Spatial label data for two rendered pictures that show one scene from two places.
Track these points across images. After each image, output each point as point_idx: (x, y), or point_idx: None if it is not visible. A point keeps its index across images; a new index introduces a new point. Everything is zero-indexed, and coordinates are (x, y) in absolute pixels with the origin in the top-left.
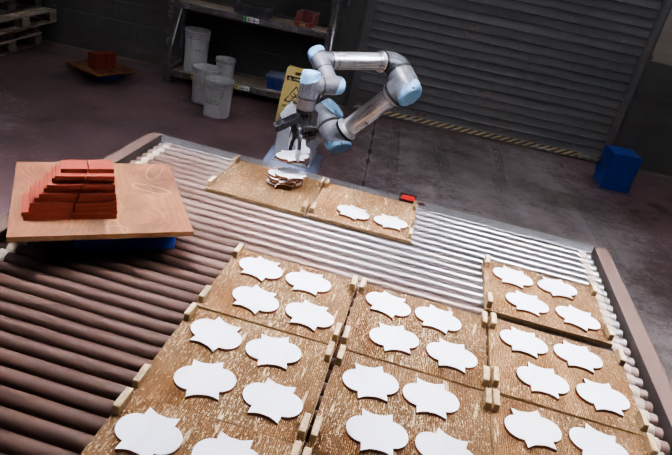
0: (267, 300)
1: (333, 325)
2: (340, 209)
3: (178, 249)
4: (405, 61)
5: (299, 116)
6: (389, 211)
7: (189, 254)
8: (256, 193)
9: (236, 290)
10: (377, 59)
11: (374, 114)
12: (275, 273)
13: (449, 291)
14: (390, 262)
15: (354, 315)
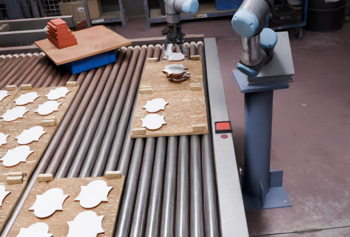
0: (25, 100)
1: (8, 122)
2: (154, 100)
3: (75, 75)
4: None
5: (167, 25)
6: (177, 120)
7: (70, 78)
8: (153, 74)
9: (32, 92)
10: None
11: (242, 42)
12: (52, 97)
13: (64, 163)
14: (96, 133)
15: (18, 127)
